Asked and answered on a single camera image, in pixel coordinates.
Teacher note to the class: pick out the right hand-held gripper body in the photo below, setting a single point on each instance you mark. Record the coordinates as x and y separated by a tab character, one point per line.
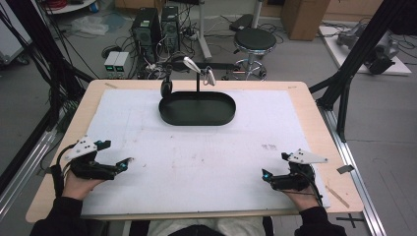
295	180

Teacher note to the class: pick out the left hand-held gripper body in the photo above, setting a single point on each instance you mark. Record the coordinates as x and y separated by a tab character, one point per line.
88	168

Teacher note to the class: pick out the black car key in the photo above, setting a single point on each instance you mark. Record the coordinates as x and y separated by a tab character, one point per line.
166	88

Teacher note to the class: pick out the black key rack with tray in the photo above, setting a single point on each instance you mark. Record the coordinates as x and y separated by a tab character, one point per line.
196	109

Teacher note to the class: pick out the person's left hand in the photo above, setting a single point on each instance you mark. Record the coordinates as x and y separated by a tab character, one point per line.
78	188

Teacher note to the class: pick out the person's right hand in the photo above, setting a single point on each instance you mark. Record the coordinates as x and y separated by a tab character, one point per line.
305	200

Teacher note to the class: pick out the thin wooden stick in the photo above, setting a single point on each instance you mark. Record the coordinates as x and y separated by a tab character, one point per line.
337	196

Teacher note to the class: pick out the small grey metal piece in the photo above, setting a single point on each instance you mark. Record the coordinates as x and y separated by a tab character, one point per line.
345	169

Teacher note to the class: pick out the white table mat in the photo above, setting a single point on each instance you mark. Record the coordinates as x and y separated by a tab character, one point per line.
196	170

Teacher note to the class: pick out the person's lap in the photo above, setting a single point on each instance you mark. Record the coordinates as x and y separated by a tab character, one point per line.
206	227

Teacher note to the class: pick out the grey power supply unit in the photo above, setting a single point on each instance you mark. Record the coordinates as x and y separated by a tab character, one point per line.
122	63
110	62

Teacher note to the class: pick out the white floor platform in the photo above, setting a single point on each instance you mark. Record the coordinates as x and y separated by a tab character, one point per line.
337	54

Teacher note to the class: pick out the black computer tower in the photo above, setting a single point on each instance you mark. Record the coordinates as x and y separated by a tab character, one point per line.
146	34
169	28

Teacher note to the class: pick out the clear plastic bag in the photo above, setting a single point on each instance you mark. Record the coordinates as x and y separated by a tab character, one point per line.
90	25

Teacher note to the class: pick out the black round stool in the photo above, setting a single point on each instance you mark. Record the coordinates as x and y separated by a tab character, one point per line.
255	40

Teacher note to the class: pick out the grey machine on platform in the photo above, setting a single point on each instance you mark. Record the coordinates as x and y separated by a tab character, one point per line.
380	54

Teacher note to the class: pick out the brown cardboard box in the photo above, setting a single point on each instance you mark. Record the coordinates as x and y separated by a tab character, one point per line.
303	18

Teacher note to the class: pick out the black flat bag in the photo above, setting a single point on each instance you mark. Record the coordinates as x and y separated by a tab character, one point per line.
242	22

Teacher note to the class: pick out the white round table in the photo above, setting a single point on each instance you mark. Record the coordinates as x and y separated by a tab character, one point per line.
70	7

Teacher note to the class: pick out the white desk leg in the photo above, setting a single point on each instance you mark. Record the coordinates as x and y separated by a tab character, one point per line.
203	32
257	13

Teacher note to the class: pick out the aluminium rail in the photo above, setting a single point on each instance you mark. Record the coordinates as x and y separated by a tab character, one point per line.
357	183
23	164

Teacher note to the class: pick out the black frame strut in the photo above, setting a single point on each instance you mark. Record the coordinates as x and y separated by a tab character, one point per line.
357	52
42	42

